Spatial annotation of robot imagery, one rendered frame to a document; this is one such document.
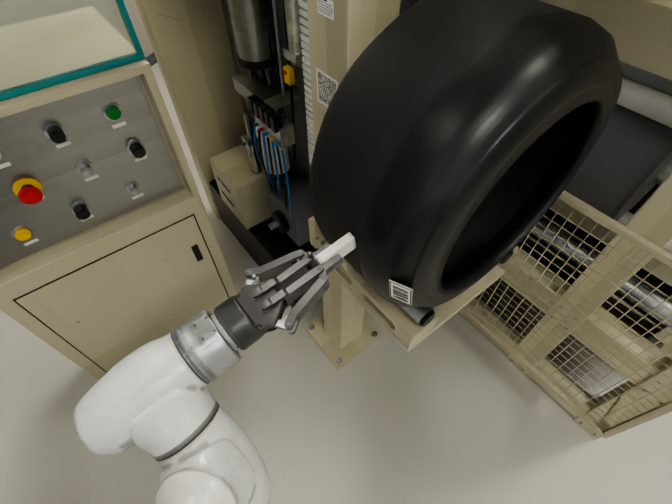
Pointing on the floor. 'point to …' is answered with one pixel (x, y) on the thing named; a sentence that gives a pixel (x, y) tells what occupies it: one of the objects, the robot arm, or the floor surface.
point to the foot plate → (345, 345)
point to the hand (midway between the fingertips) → (336, 252)
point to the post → (350, 324)
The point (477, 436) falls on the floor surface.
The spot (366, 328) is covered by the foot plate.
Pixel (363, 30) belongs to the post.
